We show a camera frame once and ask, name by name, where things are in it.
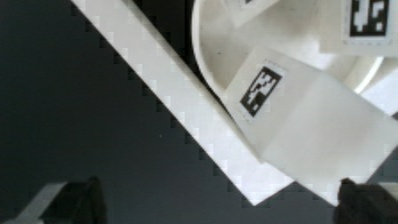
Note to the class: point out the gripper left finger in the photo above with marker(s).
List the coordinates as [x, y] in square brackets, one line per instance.
[67, 204]

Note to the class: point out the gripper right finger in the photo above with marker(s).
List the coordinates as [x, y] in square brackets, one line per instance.
[367, 203]

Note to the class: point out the white round stool seat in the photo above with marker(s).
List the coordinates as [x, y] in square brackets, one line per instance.
[284, 29]

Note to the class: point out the white front fence bar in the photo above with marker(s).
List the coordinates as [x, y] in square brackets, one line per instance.
[152, 58]

